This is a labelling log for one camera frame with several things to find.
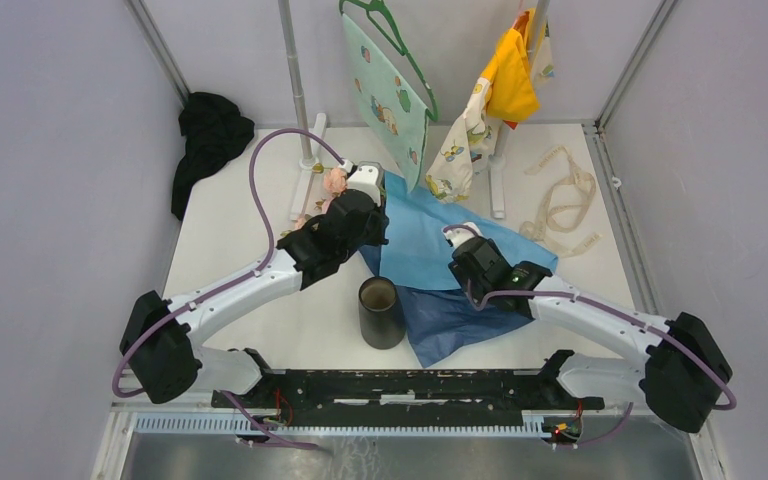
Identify pink flower bouquet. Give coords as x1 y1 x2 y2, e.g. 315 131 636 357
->
280 162 385 238

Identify light blue wrapping paper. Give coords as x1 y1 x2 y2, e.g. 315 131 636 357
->
374 172 558 291

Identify cream ribbon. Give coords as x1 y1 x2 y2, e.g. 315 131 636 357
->
519 145 602 258

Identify dark blue wrapping paper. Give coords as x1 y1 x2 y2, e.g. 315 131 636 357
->
359 246 531 368

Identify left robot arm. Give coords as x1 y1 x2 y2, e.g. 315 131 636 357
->
114 187 388 408

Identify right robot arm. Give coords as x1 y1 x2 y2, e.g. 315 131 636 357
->
444 225 737 433

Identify black vase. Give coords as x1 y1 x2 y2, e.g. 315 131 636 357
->
358 276 406 350

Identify mint green patterned towel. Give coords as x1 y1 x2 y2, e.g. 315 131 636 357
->
341 14 429 189

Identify black cloth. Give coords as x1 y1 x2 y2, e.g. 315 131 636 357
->
170 92 255 220

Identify yellow cream patterned garment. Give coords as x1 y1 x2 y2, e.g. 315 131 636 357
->
425 7 554 203

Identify green hanger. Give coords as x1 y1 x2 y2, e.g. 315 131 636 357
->
338 1 439 124

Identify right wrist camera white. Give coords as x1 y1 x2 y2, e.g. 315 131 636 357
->
442 222 483 249

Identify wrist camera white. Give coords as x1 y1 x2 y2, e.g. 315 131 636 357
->
347 162 384 203
442 222 483 249

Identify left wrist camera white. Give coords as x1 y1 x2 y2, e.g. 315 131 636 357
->
347 162 384 203

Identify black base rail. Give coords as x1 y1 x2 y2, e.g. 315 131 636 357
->
211 369 605 427

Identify white cable duct strip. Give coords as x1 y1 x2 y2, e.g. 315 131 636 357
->
134 412 550 439

